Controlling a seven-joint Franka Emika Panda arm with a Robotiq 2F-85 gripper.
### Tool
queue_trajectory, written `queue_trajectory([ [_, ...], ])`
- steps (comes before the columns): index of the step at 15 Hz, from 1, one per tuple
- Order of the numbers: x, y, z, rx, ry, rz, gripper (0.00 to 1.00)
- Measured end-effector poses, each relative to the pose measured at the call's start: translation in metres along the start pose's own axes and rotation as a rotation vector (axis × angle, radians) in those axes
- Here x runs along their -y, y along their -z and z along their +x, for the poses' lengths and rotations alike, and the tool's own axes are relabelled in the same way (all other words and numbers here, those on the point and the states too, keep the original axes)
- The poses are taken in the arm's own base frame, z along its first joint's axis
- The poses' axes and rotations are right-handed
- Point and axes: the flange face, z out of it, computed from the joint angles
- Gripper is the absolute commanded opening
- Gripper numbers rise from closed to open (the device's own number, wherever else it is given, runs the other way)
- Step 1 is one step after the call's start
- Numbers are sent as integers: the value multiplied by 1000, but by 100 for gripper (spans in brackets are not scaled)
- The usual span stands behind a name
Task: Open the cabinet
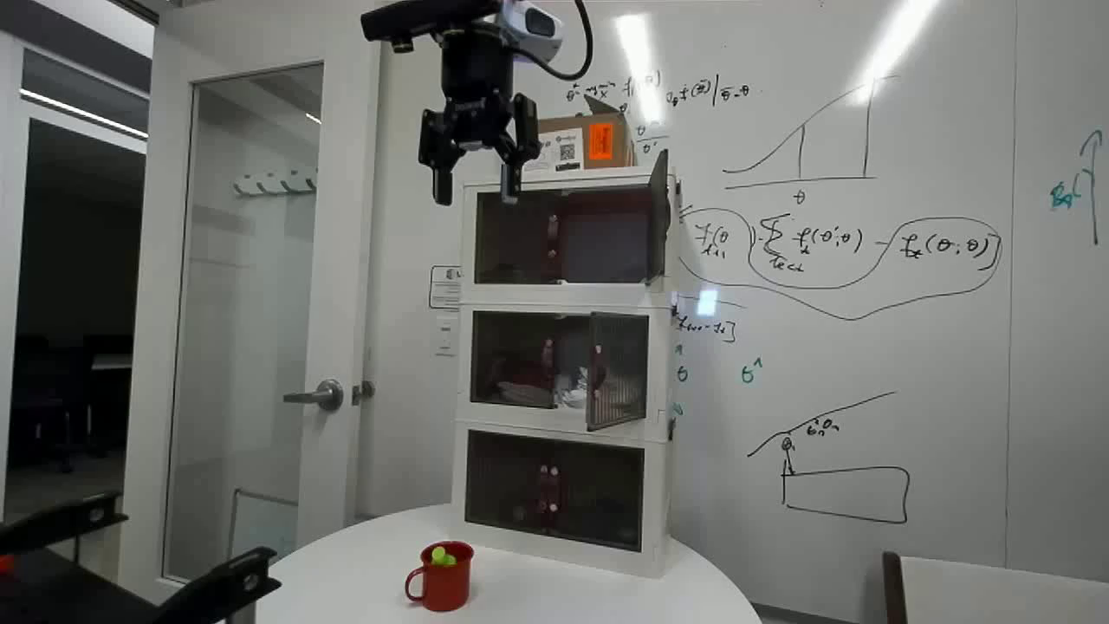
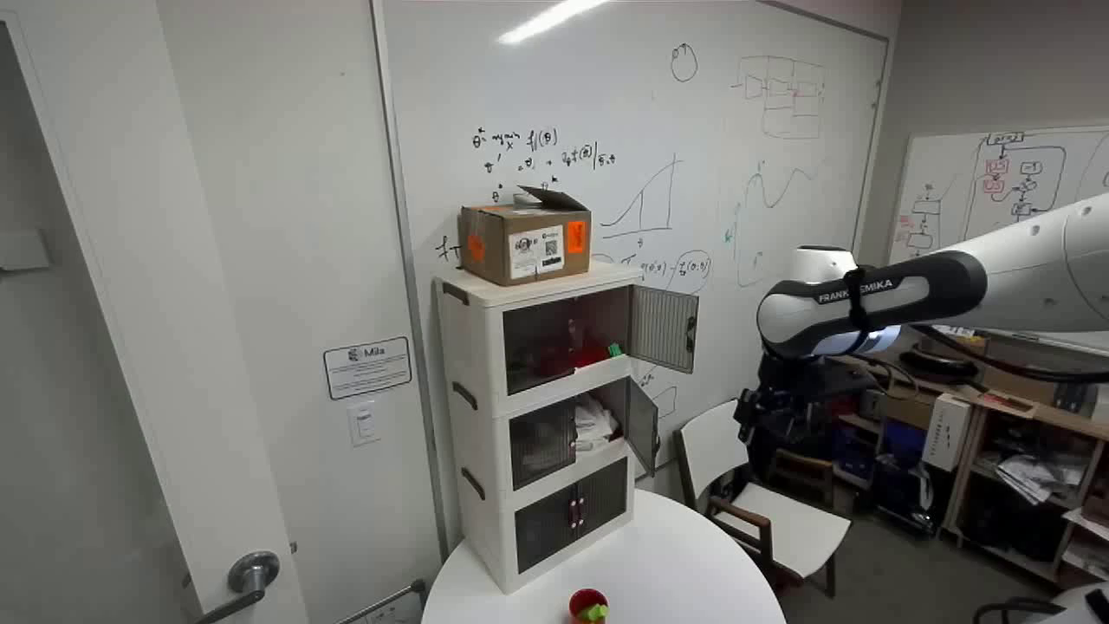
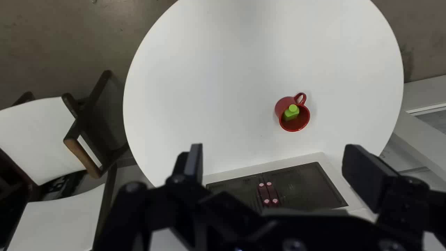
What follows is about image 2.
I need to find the white carton box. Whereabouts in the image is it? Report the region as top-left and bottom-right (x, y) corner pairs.
(922, 392), (974, 474)

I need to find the silver door handle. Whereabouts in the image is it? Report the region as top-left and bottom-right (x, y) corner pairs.
(195, 548), (284, 624)

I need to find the red mug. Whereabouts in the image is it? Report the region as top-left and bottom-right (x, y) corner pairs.
(565, 586), (615, 624)

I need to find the stack of papers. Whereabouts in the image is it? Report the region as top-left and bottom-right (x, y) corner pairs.
(995, 450), (1086, 505)

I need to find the small framed whiteboard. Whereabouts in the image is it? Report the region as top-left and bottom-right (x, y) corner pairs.
(883, 121), (1109, 272)

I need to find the red item in cabinet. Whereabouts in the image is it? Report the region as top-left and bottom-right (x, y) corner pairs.
(565, 328), (619, 373)

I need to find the large wall whiteboard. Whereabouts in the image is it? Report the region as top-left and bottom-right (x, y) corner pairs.
(367, 0), (894, 548)

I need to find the white wooden chair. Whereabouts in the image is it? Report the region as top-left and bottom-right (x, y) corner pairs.
(678, 398), (852, 599)

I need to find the white item in cabinet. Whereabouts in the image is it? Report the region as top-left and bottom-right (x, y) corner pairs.
(572, 392), (624, 459)

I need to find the brown cardboard box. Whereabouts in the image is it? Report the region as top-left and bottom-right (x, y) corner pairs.
(455, 184), (598, 289)

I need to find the wooden shelf desk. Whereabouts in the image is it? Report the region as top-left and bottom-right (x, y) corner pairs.
(829, 341), (1109, 582)

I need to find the white three-tier cabinet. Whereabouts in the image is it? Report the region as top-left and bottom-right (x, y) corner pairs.
(430, 257), (705, 598)

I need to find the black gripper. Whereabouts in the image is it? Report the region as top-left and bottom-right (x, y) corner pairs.
(733, 354), (820, 460)

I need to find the dark translucent cabinet door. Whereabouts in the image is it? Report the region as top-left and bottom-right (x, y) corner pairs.
(572, 459), (635, 556)
(620, 374), (661, 471)
(510, 401), (579, 494)
(504, 291), (579, 397)
(630, 284), (705, 374)
(513, 482), (579, 575)

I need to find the white light switch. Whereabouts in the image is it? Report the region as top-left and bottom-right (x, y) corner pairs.
(346, 397), (386, 450)

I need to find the white wall sign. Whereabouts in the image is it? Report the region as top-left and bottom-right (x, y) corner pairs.
(318, 333), (416, 405)

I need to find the white room door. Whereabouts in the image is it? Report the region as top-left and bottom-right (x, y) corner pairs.
(0, 0), (311, 624)

